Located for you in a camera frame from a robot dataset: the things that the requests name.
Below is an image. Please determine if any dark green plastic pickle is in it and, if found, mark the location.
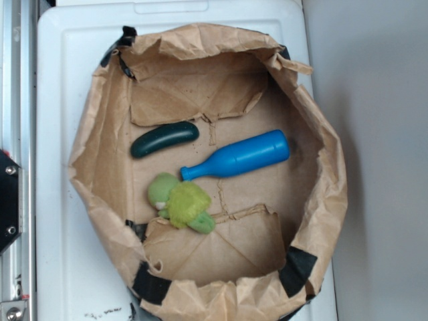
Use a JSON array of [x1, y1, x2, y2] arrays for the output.
[[130, 122, 199, 158]]

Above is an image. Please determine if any green plush toy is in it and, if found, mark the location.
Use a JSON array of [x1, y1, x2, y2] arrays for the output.
[[148, 173, 216, 235]]

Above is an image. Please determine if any blue plastic bottle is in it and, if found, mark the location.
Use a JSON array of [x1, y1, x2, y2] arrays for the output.
[[181, 130, 290, 181]]

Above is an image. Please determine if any brown paper bag bin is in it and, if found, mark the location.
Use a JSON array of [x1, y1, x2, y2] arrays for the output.
[[69, 23, 348, 320]]

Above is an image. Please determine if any white plastic container lid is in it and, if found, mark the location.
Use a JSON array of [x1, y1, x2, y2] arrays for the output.
[[35, 0, 339, 321]]

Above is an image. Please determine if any black mounting plate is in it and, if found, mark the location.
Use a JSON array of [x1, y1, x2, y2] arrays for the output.
[[0, 150, 22, 255]]

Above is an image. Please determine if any aluminium frame rail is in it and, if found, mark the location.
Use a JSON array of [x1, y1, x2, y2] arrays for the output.
[[1, 1, 38, 320]]

